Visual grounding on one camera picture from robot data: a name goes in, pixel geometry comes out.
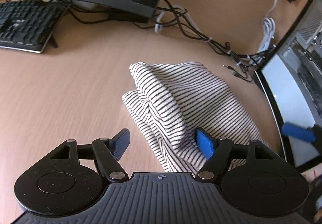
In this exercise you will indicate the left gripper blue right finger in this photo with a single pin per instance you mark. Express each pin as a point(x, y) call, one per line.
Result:
point(218, 156)

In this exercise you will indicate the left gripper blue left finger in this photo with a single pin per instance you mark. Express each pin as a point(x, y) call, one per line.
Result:
point(108, 152)

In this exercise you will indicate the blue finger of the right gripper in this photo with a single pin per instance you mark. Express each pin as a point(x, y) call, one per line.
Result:
point(298, 132)

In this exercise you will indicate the beige striped knit sweater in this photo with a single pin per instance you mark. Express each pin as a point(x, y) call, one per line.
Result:
point(172, 100)

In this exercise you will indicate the white aigo computer case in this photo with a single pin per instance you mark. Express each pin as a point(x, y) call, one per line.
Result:
point(291, 80)

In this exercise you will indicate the black keyboard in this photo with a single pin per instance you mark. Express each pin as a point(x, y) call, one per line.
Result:
point(27, 25)

